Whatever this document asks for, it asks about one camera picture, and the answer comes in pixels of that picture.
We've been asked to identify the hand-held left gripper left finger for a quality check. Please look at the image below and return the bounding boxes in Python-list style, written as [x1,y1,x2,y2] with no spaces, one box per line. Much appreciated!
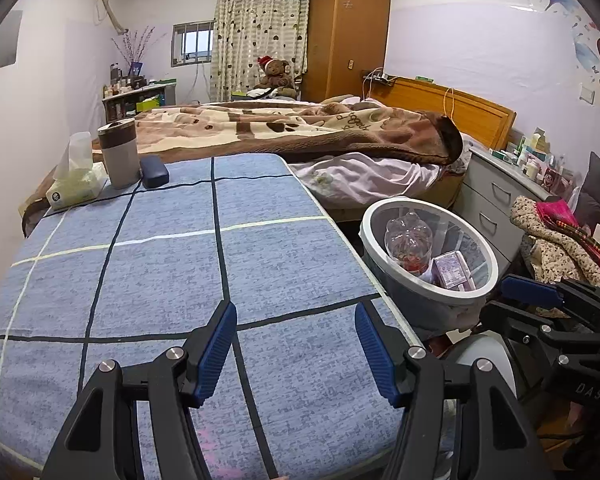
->
[40,300,238,480]

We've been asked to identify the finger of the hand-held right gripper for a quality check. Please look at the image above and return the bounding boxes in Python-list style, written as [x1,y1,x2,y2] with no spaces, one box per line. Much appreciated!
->
[480,301,600,356]
[500,276,600,321]

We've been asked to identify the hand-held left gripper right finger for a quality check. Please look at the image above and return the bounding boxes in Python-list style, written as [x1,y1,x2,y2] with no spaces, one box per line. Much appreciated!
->
[354,302,556,480]

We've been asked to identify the white round waste bin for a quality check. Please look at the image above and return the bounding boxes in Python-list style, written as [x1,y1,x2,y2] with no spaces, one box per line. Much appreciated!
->
[359,198,500,331]

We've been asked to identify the pink milk carton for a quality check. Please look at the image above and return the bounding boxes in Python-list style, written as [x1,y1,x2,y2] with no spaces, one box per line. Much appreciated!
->
[432,251,476,291]

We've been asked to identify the clear plastic bottle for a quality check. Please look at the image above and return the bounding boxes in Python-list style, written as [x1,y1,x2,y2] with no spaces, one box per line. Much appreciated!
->
[384,211,435,276]

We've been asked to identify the floral cloth pile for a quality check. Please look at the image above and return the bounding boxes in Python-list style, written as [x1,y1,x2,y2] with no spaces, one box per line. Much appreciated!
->
[510,195,600,291]

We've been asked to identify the pink cloth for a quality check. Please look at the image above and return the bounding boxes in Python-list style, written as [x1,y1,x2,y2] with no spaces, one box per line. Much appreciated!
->
[535,200,586,233]

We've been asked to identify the blue checked tablecloth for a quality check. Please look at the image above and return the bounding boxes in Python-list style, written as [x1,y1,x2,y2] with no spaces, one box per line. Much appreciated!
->
[0,152,426,480]

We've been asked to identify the grey nightstand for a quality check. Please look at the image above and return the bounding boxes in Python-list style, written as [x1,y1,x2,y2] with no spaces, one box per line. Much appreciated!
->
[452,145,576,276]

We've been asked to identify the cluster of toiletry bottles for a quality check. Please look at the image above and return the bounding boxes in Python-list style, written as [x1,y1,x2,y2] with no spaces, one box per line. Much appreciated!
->
[500,127,581,196]

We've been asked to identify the pink quilt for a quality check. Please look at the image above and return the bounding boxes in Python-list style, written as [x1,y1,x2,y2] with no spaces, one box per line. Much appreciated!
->
[292,97,473,211]

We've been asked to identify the dark blue glasses case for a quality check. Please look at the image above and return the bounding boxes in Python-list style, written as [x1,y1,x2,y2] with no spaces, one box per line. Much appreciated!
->
[140,155,170,190]

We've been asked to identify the wooden bed headboard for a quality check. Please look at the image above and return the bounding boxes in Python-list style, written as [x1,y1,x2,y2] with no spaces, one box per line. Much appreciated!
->
[367,76,517,151]

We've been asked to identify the tissue box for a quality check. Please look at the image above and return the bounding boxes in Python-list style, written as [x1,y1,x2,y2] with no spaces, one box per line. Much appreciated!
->
[45,131,110,211]

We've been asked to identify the grey cup with brown lid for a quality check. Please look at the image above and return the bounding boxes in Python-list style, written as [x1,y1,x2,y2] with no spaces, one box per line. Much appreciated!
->
[97,117,142,190]

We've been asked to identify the brown printed blanket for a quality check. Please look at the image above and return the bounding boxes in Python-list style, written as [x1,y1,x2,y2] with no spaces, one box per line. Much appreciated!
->
[92,96,463,167]

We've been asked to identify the power strip with chargers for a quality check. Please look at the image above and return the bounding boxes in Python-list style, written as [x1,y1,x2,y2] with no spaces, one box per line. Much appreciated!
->
[361,67,398,86]

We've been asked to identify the cluttered grey desk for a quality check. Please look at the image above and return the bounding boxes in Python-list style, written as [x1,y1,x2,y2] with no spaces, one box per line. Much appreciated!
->
[101,82,178,121]

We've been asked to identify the brown teddy bear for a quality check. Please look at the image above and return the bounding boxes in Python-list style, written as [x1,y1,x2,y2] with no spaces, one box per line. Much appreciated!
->
[255,55,297,98]

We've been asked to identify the barred window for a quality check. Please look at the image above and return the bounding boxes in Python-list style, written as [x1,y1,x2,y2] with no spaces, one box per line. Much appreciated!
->
[171,21,216,66]

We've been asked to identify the purple flower branches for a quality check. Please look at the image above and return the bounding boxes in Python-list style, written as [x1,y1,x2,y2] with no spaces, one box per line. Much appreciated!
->
[111,25,156,63]

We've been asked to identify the wooden wardrobe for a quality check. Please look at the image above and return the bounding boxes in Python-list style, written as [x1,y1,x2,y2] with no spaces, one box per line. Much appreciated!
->
[302,0,393,103]

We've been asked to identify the heart print curtain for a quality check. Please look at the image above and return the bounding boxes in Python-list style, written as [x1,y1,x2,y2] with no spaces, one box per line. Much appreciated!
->
[210,0,312,103]

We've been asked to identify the air conditioner pipe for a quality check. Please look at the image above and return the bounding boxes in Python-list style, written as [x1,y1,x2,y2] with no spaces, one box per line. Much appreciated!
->
[92,0,131,36]

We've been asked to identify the silver wall sheet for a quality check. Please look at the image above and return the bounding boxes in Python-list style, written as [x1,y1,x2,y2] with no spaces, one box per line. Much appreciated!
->
[0,10,23,76]

